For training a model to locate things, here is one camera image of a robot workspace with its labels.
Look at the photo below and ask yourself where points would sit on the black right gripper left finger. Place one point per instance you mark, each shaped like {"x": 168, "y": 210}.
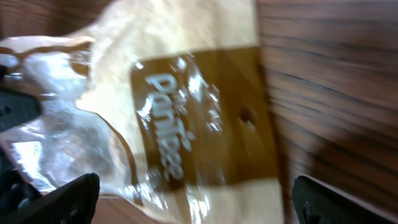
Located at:
{"x": 72, "y": 203}

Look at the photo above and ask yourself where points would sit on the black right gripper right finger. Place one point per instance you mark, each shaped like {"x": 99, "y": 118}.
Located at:
{"x": 317, "y": 204}

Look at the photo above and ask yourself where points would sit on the brown white snack bag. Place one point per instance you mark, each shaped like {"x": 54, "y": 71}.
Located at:
{"x": 164, "y": 100}

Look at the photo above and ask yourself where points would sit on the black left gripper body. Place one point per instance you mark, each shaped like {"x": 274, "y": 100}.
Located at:
{"x": 15, "y": 109}

